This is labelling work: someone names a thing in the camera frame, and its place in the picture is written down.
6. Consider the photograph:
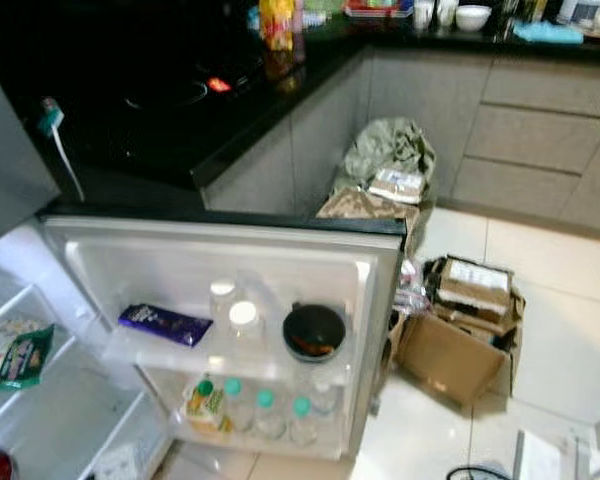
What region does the black kitchen counter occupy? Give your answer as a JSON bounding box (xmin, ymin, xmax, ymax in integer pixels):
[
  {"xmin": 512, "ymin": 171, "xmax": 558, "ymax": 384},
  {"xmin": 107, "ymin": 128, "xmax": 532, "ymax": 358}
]
[{"xmin": 0, "ymin": 0, "xmax": 600, "ymax": 193}]

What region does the white cap plastic bottle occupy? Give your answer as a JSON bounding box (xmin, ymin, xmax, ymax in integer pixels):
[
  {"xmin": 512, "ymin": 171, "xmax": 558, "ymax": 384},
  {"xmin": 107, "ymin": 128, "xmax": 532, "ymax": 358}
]
[
  {"xmin": 208, "ymin": 278, "xmax": 240, "ymax": 327},
  {"xmin": 227, "ymin": 300, "xmax": 264, "ymax": 352}
]

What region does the purple chocolate bar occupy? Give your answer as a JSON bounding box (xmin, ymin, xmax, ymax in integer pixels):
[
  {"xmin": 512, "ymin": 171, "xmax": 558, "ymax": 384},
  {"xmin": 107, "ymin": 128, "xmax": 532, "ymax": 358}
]
[{"xmin": 118, "ymin": 303, "xmax": 214, "ymax": 349}]

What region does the teal cap water bottle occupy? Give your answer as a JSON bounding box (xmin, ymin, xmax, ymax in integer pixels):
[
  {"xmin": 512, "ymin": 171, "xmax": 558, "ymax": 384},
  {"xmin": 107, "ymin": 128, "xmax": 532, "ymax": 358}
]
[
  {"xmin": 288, "ymin": 396, "xmax": 317, "ymax": 447},
  {"xmin": 255, "ymin": 389, "xmax": 287, "ymax": 442},
  {"xmin": 225, "ymin": 378, "xmax": 257, "ymax": 437}
]

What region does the red tray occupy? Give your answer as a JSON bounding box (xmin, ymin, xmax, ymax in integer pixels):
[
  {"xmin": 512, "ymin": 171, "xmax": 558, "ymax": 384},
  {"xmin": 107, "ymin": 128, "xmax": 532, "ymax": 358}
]
[{"xmin": 345, "ymin": 0, "xmax": 414, "ymax": 20}]

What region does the clear plastic bottle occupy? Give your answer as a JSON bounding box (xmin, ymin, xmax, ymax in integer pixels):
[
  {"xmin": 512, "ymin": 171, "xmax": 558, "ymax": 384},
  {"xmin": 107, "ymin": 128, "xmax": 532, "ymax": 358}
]
[{"xmin": 310, "ymin": 375, "xmax": 344, "ymax": 422}]

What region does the white cup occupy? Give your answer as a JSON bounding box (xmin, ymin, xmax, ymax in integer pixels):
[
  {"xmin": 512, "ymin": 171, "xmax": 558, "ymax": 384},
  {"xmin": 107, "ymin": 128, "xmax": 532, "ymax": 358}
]
[
  {"xmin": 437, "ymin": 0, "xmax": 460, "ymax": 27},
  {"xmin": 413, "ymin": 0, "xmax": 437, "ymax": 30}
]

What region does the patterned brown cardboard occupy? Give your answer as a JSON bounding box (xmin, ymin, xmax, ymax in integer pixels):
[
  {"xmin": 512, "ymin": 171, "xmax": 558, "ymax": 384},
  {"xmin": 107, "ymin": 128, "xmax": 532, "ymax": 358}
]
[{"xmin": 317, "ymin": 187, "xmax": 422, "ymax": 252}]

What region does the teal cloth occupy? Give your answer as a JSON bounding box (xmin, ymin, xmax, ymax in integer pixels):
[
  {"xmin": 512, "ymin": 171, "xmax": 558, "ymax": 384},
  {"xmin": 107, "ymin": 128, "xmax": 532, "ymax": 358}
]
[{"xmin": 512, "ymin": 20, "xmax": 586, "ymax": 46}]

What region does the grey green bag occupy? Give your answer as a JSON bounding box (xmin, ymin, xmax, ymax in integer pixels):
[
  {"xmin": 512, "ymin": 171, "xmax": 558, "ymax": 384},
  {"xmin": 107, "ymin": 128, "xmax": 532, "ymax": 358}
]
[{"xmin": 332, "ymin": 117, "xmax": 437, "ymax": 202}]

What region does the yellow snack bag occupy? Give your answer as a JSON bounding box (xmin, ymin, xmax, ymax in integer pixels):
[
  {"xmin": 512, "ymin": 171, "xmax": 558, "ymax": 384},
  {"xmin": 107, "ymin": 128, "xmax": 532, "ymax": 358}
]
[{"xmin": 258, "ymin": 0, "xmax": 297, "ymax": 52}]

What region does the grey fridge door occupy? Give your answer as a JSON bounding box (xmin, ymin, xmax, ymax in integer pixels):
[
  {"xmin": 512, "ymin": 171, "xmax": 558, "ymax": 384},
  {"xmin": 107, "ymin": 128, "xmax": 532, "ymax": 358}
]
[{"xmin": 40, "ymin": 205, "xmax": 409, "ymax": 463}]

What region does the small white bowl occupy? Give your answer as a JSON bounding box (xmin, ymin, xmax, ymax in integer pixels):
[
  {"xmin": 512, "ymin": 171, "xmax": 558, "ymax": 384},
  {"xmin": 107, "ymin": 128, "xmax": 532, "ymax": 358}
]
[{"xmin": 455, "ymin": 5, "xmax": 494, "ymax": 32}]

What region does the black bowl with food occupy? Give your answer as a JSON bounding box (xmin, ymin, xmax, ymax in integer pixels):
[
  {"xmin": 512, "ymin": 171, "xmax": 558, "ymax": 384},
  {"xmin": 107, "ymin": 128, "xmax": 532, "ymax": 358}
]
[{"xmin": 282, "ymin": 303, "xmax": 348, "ymax": 364}]

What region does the white metal frame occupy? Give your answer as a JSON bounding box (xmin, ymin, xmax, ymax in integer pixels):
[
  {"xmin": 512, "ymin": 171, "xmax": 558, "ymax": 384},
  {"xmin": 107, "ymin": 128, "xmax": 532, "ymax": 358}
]
[{"xmin": 510, "ymin": 410, "xmax": 600, "ymax": 480}]

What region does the brown cardboard box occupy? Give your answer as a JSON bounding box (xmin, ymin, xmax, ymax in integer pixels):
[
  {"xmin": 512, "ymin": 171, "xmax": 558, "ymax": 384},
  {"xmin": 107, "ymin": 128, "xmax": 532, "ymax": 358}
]
[{"xmin": 393, "ymin": 255, "xmax": 527, "ymax": 407}]

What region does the crumpled plastic wrap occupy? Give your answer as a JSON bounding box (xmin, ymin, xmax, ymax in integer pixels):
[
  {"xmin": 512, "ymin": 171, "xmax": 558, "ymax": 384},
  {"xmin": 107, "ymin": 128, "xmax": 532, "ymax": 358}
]
[{"xmin": 395, "ymin": 262, "xmax": 432, "ymax": 317}]

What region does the small labelled cardboard box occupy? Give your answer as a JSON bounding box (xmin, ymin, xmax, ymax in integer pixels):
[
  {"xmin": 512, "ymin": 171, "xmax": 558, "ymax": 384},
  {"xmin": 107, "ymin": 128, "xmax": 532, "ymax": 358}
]
[{"xmin": 435, "ymin": 258, "xmax": 512, "ymax": 312}]

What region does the green white food packet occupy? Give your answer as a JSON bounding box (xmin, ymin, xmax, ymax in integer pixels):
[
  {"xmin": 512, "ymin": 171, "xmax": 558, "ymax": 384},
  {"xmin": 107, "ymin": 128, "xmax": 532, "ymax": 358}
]
[{"xmin": 0, "ymin": 317, "xmax": 57, "ymax": 392}]

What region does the green cap juice bottle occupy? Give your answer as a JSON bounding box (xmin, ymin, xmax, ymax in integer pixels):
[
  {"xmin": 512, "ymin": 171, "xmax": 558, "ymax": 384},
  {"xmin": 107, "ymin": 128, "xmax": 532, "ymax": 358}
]
[{"xmin": 185, "ymin": 378, "xmax": 232, "ymax": 434}]

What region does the grey steel fridge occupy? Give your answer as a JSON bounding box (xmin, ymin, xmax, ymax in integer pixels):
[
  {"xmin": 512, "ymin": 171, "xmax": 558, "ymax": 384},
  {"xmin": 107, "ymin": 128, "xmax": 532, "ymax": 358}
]
[{"xmin": 0, "ymin": 50, "xmax": 409, "ymax": 480}]

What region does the white labelled packet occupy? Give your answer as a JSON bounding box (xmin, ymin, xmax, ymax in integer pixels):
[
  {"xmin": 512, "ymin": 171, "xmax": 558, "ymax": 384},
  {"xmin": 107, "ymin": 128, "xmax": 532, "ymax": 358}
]
[{"xmin": 368, "ymin": 168, "xmax": 427, "ymax": 205}]

